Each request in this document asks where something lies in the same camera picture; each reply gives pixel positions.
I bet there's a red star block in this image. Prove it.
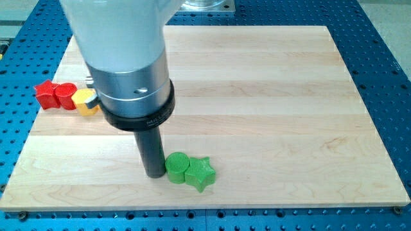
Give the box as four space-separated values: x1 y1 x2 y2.
33 80 61 110

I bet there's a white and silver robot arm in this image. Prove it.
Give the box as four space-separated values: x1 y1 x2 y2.
60 0 183 118

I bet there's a red cylinder block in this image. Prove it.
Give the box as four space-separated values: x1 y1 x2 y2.
55 83 77 110

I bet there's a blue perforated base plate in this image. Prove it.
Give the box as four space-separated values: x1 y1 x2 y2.
1 0 410 230

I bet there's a green star block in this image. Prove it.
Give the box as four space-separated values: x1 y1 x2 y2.
184 157 216 193

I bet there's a light wooden board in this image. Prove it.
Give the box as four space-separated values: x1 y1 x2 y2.
1 26 410 212

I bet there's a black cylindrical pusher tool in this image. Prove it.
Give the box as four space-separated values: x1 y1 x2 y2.
99 80 175 178

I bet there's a green cylinder block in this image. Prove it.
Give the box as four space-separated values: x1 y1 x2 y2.
165 152 190 184

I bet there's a yellow hexagon block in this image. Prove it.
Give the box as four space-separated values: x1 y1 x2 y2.
71 89 98 116

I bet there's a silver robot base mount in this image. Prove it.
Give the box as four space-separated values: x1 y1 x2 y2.
176 0 236 15

